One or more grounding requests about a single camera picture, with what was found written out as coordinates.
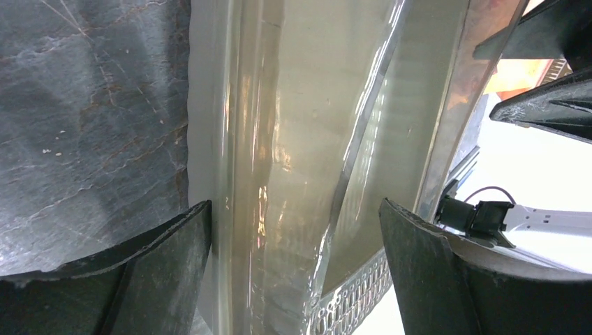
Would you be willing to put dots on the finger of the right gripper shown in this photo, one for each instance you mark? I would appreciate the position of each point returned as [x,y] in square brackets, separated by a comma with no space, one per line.
[561,107]
[553,30]

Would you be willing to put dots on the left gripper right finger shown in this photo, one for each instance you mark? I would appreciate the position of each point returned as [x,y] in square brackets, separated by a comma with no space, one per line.
[446,284]

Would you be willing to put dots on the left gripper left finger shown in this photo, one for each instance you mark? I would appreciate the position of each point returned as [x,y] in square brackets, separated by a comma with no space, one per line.
[148,284]

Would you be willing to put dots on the grey translucent litter box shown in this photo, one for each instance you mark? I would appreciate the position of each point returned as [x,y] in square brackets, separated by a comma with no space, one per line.
[303,116]

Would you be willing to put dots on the pink litter bag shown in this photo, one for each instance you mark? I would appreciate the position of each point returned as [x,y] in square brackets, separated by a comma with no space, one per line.
[512,77]

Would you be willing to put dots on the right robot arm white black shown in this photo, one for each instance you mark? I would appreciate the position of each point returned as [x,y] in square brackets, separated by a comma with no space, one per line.
[488,221]

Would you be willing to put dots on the slotted cable duct rail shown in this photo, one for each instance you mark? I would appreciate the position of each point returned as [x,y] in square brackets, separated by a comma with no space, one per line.
[343,310]

